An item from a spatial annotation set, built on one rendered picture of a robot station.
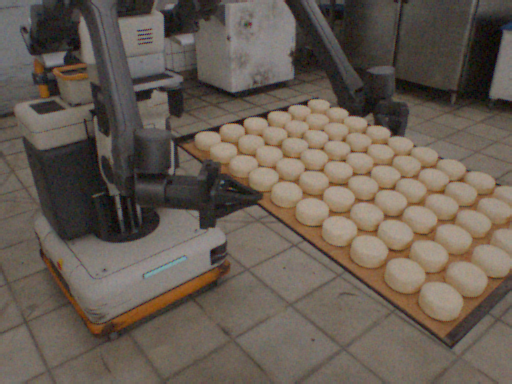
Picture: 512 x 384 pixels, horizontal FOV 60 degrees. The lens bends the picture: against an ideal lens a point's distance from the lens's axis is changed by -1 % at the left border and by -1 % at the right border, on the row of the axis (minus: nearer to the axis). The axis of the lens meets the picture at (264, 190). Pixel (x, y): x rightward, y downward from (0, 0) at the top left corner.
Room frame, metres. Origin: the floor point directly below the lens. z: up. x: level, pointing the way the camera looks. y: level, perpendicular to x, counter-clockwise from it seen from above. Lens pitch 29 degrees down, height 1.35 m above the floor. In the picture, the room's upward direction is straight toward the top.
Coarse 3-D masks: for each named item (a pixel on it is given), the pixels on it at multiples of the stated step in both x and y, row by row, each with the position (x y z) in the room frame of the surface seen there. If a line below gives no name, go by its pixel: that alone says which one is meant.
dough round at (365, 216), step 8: (352, 208) 0.59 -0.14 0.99; (360, 208) 0.59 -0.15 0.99; (368, 208) 0.59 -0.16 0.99; (376, 208) 0.59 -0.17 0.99; (352, 216) 0.58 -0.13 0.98; (360, 216) 0.57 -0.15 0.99; (368, 216) 0.57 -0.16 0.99; (376, 216) 0.57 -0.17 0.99; (360, 224) 0.56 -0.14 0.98; (368, 224) 0.56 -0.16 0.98; (376, 224) 0.56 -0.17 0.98
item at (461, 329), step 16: (208, 128) 0.86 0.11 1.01; (176, 144) 0.81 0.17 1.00; (240, 192) 0.65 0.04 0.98; (352, 272) 0.47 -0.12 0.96; (496, 288) 0.45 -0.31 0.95; (480, 304) 0.42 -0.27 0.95; (496, 304) 0.42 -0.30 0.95; (416, 320) 0.39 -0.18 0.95; (464, 320) 0.40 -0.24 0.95; (480, 320) 0.40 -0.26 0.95; (448, 336) 0.37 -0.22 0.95; (464, 336) 0.37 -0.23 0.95
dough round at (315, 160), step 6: (306, 150) 0.77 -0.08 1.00; (312, 150) 0.77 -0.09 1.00; (318, 150) 0.77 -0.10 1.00; (306, 156) 0.75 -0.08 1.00; (312, 156) 0.75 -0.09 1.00; (318, 156) 0.75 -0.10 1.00; (324, 156) 0.75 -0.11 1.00; (306, 162) 0.74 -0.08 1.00; (312, 162) 0.73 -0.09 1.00; (318, 162) 0.73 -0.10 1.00; (324, 162) 0.74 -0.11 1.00; (306, 168) 0.74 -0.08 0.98; (312, 168) 0.73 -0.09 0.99; (318, 168) 0.73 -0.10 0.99
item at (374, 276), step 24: (192, 144) 0.81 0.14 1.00; (264, 144) 0.82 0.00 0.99; (384, 144) 0.85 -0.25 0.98; (432, 168) 0.76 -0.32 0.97; (264, 192) 0.65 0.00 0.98; (432, 192) 0.68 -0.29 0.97; (288, 216) 0.59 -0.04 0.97; (384, 216) 0.60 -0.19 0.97; (456, 216) 0.61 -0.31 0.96; (312, 240) 0.53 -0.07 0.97; (432, 240) 0.55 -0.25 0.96; (480, 240) 0.55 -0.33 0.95; (384, 264) 0.49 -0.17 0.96; (384, 288) 0.44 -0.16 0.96; (408, 312) 0.40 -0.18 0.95
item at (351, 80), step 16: (288, 0) 1.19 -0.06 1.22; (304, 0) 1.17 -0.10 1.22; (304, 16) 1.17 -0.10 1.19; (320, 16) 1.17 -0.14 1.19; (304, 32) 1.17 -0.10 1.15; (320, 32) 1.14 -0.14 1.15; (320, 48) 1.14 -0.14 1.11; (336, 48) 1.14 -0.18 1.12; (320, 64) 1.15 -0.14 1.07; (336, 64) 1.11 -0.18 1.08; (336, 80) 1.11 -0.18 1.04; (352, 80) 1.10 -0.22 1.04; (336, 96) 1.11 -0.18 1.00; (352, 96) 1.07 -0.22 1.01
